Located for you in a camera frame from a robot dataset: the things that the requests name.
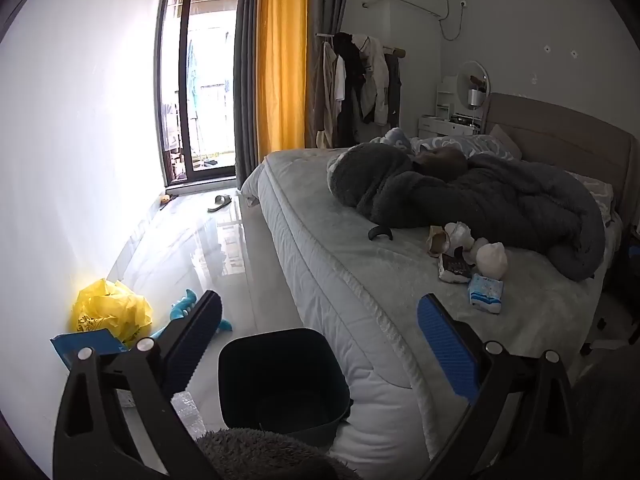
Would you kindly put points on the brown tape roll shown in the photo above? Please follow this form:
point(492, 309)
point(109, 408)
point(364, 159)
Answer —
point(436, 241)

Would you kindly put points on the dark plastic waste bin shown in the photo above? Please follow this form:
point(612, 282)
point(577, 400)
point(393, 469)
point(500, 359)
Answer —
point(280, 360)

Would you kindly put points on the silver desk lamp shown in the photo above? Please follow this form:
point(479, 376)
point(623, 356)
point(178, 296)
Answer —
point(476, 99)

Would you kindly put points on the beige bed headboard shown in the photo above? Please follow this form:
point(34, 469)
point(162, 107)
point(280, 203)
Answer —
point(560, 140)

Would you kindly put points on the grey slipper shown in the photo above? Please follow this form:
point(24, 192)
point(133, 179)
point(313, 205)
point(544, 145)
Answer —
point(219, 202)

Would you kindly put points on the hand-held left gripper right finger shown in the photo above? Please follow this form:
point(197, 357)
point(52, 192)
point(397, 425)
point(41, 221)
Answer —
point(445, 340)

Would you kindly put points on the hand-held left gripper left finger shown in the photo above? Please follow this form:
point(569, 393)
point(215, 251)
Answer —
point(200, 330)

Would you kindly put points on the yellow plastic bag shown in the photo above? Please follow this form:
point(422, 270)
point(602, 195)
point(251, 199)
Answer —
point(110, 310)

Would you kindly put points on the beige coat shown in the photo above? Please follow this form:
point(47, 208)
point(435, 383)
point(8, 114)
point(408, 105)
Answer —
point(326, 90)

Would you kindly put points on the white jacket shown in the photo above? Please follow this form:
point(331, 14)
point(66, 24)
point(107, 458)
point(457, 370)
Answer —
point(375, 80)

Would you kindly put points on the light blue fleece garment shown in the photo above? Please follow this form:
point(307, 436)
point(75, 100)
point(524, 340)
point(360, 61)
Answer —
point(397, 137)

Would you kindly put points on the black chair base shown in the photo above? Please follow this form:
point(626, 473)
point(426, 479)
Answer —
point(607, 345)

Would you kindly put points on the grey fleece garment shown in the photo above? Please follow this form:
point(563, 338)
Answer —
point(270, 455)

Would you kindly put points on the blue flat packet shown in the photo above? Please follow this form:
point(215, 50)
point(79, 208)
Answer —
point(75, 340)

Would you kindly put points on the grey bed mattress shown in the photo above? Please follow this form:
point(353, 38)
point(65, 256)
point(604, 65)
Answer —
point(320, 220)

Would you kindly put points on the clothes rack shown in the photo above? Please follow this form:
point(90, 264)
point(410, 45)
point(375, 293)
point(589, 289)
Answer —
point(396, 51)

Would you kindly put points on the dark grey fleece blanket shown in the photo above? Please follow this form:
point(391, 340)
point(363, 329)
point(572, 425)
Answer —
point(475, 200)

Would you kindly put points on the dark pants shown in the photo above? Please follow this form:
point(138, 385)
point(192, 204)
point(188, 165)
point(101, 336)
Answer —
point(394, 90)

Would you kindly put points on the yellow curtain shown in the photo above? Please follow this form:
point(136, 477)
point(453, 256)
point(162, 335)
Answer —
point(280, 60)

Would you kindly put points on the white tissue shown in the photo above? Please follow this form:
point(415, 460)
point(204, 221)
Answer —
point(475, 250)
point(460, 234)
point(492, 260)

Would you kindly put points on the round white mirror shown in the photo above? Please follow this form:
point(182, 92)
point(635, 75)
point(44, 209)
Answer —
point(469, 76)

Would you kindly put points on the white shelf organizer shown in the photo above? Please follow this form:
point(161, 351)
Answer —
point(446, 95)

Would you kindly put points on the black-framed sliding glass door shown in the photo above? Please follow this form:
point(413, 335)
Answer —
point(182, 85)

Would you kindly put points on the beige pillow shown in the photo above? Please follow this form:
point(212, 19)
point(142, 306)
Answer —
point(506, 139)

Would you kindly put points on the dark snack packet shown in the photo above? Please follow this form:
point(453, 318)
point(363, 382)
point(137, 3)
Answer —
point(452, 266)

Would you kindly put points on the brown cloth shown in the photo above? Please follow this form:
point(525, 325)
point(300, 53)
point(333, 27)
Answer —
point(442, 162)

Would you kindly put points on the clear bubble wrap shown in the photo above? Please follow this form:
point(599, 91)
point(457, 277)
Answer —
point(187, 415)

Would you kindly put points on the small yellow toy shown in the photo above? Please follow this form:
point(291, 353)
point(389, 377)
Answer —
point(164, 200)

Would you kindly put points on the grey curtain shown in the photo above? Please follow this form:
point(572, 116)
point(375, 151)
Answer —
point(245, 85)
point(320, 0)

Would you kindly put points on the blue white tissue pack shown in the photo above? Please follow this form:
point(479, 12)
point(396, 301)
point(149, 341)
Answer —
point(486, 294)

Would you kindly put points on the blue dinosaur plush toy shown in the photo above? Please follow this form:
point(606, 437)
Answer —
point(182, 307)

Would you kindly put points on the white shirt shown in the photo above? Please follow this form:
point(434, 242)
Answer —
point(340, 77)

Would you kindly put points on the blue patterned pillow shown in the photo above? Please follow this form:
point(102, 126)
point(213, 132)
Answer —
point(475, 144)

